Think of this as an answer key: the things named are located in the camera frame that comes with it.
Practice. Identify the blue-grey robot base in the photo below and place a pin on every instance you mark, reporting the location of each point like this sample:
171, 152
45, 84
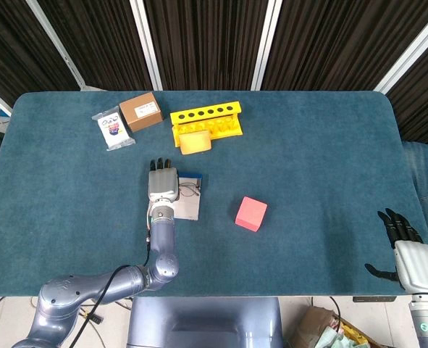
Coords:
202, 322

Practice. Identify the grey blue glasses case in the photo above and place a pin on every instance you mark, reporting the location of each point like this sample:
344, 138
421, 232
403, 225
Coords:
188, 208

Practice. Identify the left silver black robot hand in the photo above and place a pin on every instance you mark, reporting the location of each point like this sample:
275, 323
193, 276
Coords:
163, 185

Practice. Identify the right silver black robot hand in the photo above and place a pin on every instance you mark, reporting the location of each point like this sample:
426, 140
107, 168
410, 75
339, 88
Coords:
419, 269

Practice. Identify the yellow sponge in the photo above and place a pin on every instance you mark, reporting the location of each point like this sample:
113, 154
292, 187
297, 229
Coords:
195, 143

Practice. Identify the wire-frame eyeglasses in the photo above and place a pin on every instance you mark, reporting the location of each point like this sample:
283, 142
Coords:
189, 187

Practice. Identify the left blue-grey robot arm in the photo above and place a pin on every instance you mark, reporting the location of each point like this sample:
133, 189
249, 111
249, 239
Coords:
161, 239

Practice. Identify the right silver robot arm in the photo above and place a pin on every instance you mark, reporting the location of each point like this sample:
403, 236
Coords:
425, 322

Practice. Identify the pink foam cube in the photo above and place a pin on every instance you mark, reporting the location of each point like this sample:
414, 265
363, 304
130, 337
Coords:
250, 213

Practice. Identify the yellow test tube rack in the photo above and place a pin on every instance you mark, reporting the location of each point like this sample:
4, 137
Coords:
206, 112

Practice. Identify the light green cloth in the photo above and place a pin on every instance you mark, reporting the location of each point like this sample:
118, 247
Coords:
329, 339

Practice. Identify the black pleated curtain panel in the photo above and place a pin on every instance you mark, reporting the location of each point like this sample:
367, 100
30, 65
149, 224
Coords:
11, 54
101, 40
423, 101
206, 40
340, 40

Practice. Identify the white plastic packet printed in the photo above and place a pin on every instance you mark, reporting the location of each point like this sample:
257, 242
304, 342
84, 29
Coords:
114, 132

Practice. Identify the yellow crumpled bag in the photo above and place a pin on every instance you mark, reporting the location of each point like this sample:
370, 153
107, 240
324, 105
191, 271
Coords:
355, 335

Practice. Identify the blue felt table cloth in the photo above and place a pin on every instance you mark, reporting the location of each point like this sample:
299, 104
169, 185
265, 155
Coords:
308, 163

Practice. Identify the brown cardboard box white label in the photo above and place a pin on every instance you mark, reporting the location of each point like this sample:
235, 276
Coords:
141, 112

